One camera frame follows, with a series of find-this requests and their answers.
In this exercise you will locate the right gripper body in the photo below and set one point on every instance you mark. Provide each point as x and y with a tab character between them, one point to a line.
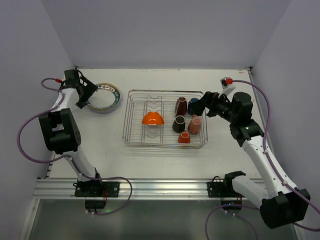
210	104

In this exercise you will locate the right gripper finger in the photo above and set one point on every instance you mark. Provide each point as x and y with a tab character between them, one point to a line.
210	112
203	104

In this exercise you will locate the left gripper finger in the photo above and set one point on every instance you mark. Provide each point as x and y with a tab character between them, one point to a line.
85	86
83	94

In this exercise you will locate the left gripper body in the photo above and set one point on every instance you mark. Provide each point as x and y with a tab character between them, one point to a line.
83	91

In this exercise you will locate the green rimmed printed plate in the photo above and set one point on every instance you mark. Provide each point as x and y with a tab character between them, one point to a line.
105	99

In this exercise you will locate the black cup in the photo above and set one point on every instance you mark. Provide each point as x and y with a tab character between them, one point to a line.
179	124

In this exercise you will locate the red orange cup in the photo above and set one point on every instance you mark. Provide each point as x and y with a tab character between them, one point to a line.
184	138

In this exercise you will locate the orange bowl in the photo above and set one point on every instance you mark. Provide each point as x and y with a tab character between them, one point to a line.
153	118

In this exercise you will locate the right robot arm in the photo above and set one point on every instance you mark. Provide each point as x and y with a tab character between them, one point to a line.
280	202

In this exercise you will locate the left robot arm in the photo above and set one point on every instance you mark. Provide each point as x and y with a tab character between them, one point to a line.
59	128

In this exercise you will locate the blue cup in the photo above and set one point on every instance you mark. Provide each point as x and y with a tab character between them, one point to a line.
193	106

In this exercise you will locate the dark brown cup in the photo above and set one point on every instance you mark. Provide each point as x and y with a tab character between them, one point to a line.
181	106

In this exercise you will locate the pink cup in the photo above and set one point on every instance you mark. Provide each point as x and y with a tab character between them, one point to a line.
195	125

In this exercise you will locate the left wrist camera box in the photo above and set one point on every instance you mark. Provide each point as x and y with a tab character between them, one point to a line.
60	80

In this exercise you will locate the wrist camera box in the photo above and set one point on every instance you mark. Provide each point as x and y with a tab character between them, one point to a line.
227	86
60	80

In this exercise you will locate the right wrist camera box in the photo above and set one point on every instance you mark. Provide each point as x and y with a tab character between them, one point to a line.
227	86

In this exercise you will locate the wire dish rack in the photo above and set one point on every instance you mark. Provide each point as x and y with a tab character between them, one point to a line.
141	102

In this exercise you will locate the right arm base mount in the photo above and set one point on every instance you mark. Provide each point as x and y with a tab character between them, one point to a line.
229	199

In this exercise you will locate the aluminium rail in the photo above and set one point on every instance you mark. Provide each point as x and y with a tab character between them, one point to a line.
143	189

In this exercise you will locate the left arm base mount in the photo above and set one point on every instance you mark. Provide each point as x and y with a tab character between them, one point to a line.
96	193

